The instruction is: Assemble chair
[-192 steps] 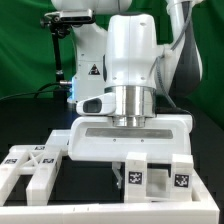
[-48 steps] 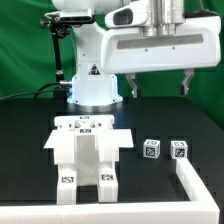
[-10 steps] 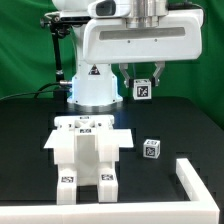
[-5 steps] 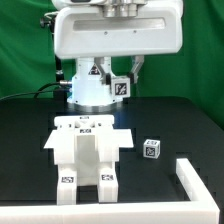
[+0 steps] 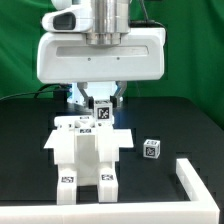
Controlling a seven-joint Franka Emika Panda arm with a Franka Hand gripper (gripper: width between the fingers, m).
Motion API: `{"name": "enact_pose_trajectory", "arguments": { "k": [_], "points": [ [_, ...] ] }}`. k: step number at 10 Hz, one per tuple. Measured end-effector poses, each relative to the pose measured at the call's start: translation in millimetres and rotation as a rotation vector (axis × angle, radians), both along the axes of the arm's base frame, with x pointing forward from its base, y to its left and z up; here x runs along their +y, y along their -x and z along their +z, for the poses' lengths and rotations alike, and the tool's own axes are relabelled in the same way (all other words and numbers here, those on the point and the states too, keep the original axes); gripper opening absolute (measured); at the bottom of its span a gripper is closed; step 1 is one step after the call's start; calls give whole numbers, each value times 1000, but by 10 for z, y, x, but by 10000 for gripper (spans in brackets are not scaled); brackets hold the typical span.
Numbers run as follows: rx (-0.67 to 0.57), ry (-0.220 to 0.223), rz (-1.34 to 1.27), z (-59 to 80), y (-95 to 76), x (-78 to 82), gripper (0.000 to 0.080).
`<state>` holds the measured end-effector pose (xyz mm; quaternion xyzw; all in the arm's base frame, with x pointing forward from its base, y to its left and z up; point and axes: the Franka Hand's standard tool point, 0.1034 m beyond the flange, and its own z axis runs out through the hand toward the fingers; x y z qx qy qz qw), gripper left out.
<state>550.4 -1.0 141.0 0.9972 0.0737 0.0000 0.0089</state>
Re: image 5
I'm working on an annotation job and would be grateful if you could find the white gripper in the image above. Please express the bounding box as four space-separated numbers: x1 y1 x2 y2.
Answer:
37 28 166 109

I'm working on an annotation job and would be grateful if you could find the white tagged cube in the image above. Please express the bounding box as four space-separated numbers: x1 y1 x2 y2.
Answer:
94 100 112 123
143 139 160 159

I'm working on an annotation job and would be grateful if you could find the white chair seat plate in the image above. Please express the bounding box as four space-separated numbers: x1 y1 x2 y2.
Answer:
44 127 133 186

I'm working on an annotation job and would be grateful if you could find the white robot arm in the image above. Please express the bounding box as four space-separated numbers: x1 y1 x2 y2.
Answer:
37 0 166 109

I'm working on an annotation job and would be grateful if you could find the black cable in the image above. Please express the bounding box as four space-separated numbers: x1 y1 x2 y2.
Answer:
0 85 71 102

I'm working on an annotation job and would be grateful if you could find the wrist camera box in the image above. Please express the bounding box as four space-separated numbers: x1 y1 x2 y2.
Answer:
42 6 93 33

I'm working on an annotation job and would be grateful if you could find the white frame wall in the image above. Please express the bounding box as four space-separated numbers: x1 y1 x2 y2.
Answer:
0 158 220 224

